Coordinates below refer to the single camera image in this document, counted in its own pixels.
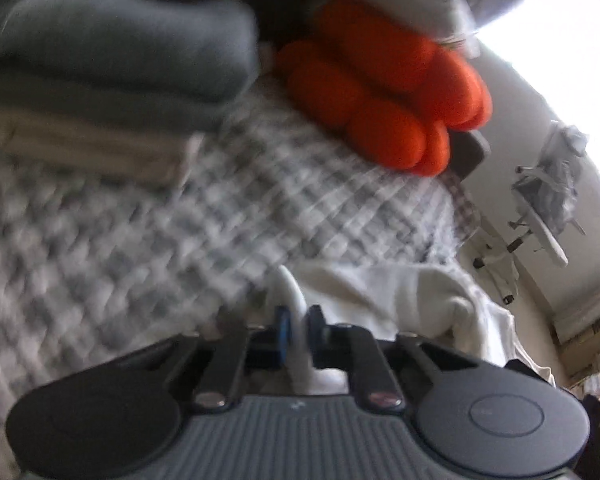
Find grey sofa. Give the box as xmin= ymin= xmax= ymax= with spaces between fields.
xmin=130 ymin=0 xmax=492 ymax=181

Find orange pumpkin cushion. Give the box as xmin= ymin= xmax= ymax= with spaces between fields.
xmin=312 ymin=0 xmax=494 ymax=131
xmin=274 ymin=40 xmax=451 ymax=177

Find grey gingham sofa cover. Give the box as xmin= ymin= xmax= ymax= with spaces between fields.
xmin=0 ymin=85 xmax=482 ymax=466

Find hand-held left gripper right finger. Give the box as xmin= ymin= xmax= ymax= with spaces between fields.
xmin=306 ymin=304 xmax=486 ymax=414

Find white pants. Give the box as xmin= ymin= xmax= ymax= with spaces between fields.
xmin=265 ymin=262 xmax=557 ymax=397

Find folded beige garment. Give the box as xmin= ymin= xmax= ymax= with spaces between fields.
xmin=0 ymin=100 xmax=206 ymax=187

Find plastic wrapped grey bundle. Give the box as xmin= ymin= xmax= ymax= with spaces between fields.
xmin=512 ymin=157 xmax=579 ymax=236

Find white office chair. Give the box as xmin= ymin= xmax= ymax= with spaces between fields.
xmin=472 ymin=122 xmax=589 ymax=306

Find folded grey garment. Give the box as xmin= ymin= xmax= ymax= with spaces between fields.
xmin=0 ymin=0 xmax=261 ymax=127

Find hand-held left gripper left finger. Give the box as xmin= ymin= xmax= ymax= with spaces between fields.
xmin=105 ymin=305 xmax=295 ymax=412

